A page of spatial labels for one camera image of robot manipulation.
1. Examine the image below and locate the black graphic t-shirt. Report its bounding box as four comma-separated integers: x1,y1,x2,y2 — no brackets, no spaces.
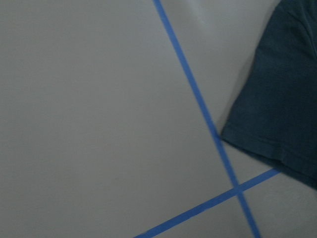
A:
221,0,317,188

